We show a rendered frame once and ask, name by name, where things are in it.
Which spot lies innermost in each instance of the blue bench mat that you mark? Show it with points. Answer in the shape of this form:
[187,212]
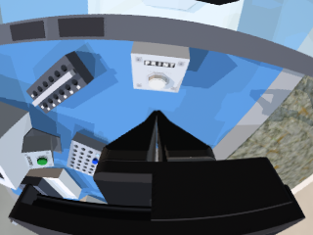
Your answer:
[216,92]

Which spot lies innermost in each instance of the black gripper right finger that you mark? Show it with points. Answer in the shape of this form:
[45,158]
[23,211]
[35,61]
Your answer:
[175,144]

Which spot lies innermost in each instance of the white tube rack with round holes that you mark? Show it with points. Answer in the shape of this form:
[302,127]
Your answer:
[82,145]

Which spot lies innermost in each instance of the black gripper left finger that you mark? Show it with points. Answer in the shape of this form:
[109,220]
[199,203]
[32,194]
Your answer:
[135,144]

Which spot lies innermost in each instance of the white block with round holes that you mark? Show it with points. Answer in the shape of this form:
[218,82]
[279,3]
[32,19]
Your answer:
[92,200]

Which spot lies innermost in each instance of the dark grey block with holes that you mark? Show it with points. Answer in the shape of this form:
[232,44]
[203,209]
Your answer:
[66,70]

